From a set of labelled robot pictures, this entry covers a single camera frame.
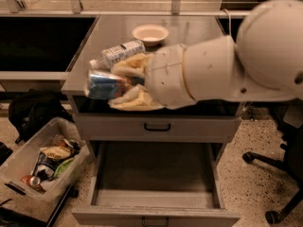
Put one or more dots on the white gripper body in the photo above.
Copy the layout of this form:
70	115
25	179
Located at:
166	76

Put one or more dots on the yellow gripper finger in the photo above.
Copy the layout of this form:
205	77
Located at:
138	99
133	67

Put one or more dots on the blue silver redbull can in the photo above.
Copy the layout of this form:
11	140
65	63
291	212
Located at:
105	85

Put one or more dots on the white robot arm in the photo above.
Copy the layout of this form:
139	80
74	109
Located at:
264	63

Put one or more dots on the closed top drawer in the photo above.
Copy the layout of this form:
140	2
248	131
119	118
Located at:
156	128

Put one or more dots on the grey drawer cabinet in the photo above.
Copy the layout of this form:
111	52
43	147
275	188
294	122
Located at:
110	30

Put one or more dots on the open middle drawer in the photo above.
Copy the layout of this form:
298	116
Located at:
141	184

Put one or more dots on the red can in bin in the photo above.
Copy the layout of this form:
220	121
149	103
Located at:
32	181

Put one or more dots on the clear plastic water bottle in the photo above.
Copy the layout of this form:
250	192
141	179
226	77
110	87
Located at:
110	56

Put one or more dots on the white bowl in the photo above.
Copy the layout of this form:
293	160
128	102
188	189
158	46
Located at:
151	35

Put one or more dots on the yellow chip bag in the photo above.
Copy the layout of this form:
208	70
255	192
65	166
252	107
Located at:
57	153

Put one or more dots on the black backpack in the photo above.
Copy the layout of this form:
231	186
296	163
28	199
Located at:
29	112

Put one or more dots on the green snack bag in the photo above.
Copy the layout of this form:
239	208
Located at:
62	167

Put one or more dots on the clear plastic storage bin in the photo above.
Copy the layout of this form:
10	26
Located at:
29	160

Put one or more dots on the black office chair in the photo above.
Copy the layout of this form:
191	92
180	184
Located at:
290	122

